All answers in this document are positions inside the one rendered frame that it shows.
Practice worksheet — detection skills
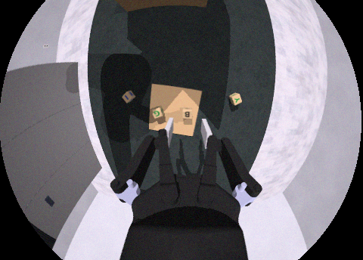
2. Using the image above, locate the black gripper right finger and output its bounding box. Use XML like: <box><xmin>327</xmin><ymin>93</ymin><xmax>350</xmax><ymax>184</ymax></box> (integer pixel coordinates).
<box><xmin>197</xmin><ymin>119</ymin><xmax>262</xmax><ymax>208</ymax></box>

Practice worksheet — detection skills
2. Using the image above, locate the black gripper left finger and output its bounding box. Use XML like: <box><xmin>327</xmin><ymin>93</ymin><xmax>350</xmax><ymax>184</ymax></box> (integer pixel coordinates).
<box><xmin>110</xmin><ymin>118</ymin><xmax>178</xmax><ymax>206</ymax></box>

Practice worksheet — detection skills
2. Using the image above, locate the tan flat square mat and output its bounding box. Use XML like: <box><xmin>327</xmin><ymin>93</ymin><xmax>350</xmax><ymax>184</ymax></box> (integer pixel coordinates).
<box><xmin>149</xmin><ymin>84</ymin><xmax>202</xmax><ymax>136</ymax></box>

